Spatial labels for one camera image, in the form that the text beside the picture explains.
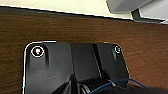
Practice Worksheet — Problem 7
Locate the grey bin blue lid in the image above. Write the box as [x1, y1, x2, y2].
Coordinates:
[105, 0, 168, 16]

